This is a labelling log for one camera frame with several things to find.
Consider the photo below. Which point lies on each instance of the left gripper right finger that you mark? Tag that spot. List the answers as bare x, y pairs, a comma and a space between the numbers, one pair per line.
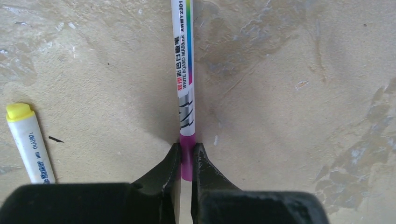
216, 200

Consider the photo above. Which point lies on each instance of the yellow cap marker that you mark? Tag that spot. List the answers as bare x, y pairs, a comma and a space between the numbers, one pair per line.
23, 124

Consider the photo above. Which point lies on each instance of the purple cap marker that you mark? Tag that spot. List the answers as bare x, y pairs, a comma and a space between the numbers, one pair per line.
182, 21

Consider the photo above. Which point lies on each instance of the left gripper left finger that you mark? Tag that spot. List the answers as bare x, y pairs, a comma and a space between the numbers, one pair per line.
151, 199

